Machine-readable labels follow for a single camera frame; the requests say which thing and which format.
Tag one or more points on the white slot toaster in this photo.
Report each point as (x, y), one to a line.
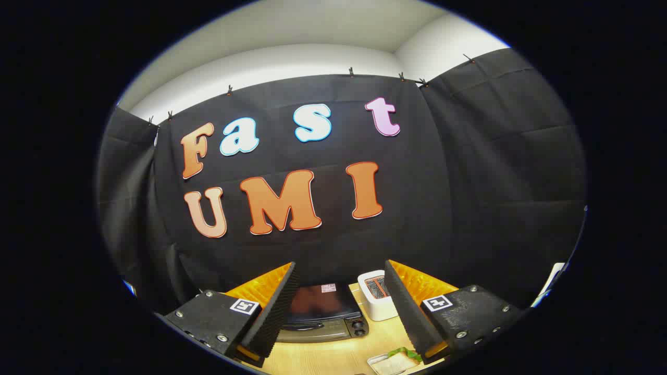
(378, 310)

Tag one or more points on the lettuce sandwich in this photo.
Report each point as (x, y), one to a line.
(398, 359)

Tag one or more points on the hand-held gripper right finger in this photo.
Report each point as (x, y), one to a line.
(409, 312)

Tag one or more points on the black toaster oven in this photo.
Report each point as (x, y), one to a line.
(323, 312)

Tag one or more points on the white rectangular plate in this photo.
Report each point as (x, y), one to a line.
(376, 361)

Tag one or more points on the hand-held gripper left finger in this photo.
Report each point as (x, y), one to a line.
(276, 307)

